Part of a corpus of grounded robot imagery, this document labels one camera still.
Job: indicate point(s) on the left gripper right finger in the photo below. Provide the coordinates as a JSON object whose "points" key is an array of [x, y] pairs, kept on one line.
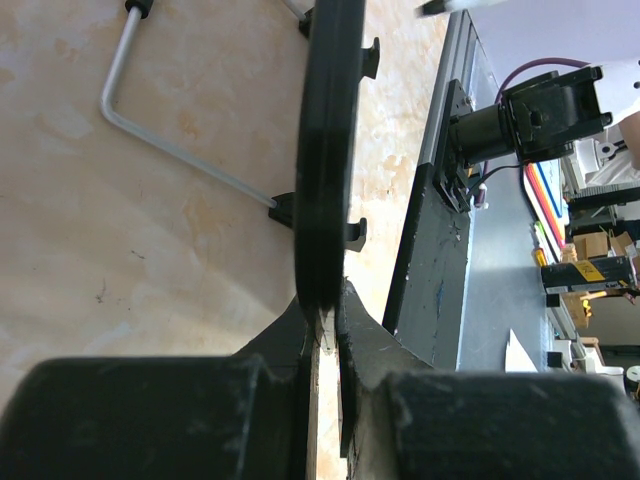
{"points": [[388, 399]]}

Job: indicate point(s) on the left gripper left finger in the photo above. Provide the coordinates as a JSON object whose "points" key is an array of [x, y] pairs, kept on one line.
{"points": [[258, 407]]}

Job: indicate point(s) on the black framed whiteboard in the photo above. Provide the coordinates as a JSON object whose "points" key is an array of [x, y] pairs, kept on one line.
{"points": [[324, 161]]}

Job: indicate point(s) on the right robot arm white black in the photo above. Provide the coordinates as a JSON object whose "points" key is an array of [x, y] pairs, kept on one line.
{"points": [[540, 119]]}

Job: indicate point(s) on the yellow black box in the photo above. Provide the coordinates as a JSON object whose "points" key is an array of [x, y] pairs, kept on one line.
{"points": [[592, 275]]}

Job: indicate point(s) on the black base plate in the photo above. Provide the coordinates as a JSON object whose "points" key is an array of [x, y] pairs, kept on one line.
{"points": [[425, 302]]}

